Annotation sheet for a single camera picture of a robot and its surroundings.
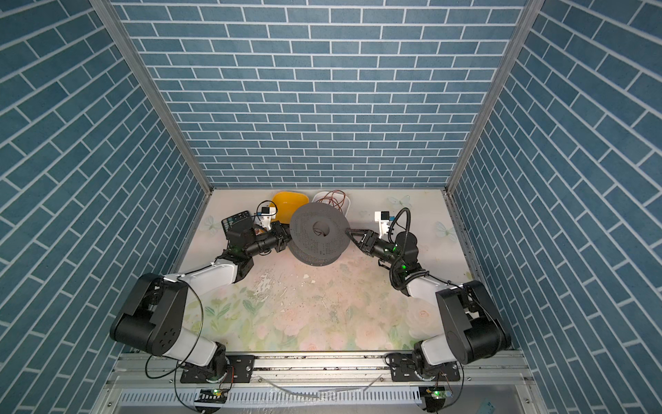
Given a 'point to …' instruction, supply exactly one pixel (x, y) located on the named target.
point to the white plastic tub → (337, 195)
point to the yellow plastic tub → (286, 203)
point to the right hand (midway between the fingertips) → (346, 233)
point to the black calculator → (237, 224)
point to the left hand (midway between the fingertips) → (303, 229)
